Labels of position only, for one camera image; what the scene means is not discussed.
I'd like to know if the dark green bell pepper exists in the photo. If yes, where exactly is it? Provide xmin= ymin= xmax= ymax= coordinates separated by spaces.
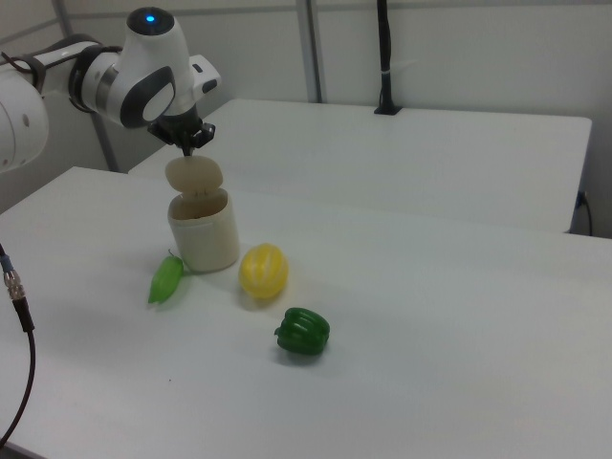
xmin=273 ymin=306 xmax=332 ymax=356

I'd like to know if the cream hinged bin lid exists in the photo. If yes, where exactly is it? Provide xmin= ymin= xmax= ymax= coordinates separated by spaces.
xmin=164 ymin=153 xmax=225 ymax=198

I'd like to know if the white background table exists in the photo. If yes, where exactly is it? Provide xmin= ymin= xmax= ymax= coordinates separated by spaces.
xmin=126 ymin=98 xmax=594 ymax=235

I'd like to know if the grey partition post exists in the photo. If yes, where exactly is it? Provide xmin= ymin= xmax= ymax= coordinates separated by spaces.
xmin=295 ymin=0 xmax=327 ymax=104

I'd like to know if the blue wall plug with cable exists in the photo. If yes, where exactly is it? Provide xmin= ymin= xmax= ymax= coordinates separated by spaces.
xmin=575 ymin=189 xmax=595 ymax=236

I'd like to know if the cream cylindrical cup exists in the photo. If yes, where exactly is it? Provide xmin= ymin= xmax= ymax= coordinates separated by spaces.
xmin=165 ymin=186 xmax=241 ymax=273

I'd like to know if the black pole with clamp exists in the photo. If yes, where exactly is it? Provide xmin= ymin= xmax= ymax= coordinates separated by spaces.
xmin=373 ymin=0 xmax=404 ymax=117

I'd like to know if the yellow striped melon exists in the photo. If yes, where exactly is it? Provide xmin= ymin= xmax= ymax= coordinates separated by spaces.
xmin=238 ymin=243 xmax=291 ymax=300

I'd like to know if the light green chili pepper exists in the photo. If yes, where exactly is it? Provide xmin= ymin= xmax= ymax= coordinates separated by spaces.
xmin=146 ymin=250 xmax=185 ymax=306

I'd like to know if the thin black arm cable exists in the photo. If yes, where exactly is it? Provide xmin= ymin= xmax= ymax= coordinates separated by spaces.
xmin=0 ymin=50 xmax=50 ymax=93

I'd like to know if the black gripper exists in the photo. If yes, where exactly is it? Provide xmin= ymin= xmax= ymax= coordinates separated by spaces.
xmin=146 ymin=105 xmax=217 ymax=159

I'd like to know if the black cable with metal connector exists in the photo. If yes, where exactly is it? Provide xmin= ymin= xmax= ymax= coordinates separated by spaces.
xmin=0 ymin=242 xmax=38 ymax=447

